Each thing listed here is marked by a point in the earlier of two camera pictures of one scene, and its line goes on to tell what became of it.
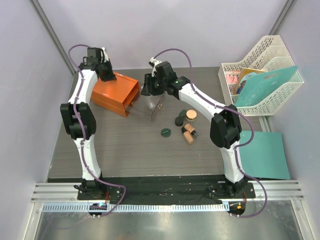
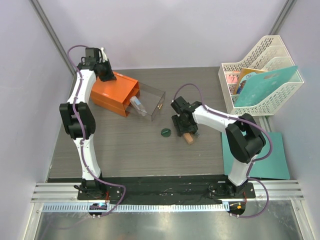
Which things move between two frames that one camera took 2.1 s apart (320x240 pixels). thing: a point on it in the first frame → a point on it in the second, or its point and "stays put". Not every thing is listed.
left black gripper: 107,73 stays put
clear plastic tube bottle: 151,104 → 138,105
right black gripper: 148,89 → 180,129
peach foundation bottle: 188,137 stays put
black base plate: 164,188 stays put
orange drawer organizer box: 116,95 stays put
